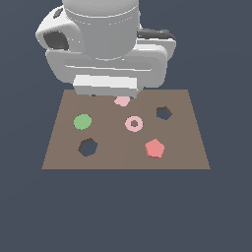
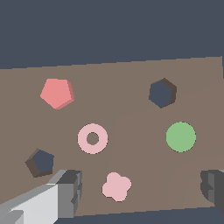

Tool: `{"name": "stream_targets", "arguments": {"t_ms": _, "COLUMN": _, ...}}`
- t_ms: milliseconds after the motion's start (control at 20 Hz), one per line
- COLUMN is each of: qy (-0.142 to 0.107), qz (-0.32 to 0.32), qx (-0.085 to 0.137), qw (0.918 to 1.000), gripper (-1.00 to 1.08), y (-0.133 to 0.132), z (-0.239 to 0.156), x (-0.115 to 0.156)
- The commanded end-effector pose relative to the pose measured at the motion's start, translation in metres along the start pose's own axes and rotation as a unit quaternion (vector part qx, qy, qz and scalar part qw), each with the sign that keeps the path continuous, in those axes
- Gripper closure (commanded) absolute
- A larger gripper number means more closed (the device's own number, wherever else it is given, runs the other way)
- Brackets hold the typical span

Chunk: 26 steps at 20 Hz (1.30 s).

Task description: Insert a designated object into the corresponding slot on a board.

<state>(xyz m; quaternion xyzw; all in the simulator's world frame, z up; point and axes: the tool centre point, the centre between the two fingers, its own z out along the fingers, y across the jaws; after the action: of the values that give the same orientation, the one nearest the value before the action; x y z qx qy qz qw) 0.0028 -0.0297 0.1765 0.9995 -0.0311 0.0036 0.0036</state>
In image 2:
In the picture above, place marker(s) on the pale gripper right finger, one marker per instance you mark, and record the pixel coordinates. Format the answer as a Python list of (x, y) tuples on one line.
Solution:
[(215, 186)]

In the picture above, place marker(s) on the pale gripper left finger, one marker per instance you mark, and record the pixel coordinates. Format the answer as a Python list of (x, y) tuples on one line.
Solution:
[(55, 195)]

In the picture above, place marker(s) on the brown slotted board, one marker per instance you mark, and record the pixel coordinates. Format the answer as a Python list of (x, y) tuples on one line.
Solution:
[(137, 151)]

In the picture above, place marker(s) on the green round disc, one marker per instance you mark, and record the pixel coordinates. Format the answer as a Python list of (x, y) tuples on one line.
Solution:
[(180, 137)]

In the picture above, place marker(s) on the pink clover-shaped piece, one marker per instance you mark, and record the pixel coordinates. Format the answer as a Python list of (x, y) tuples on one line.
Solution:
[(116, 186)]

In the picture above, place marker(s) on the red pentagon block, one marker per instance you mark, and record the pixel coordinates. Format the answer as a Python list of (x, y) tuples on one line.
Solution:
[(56, 93)]

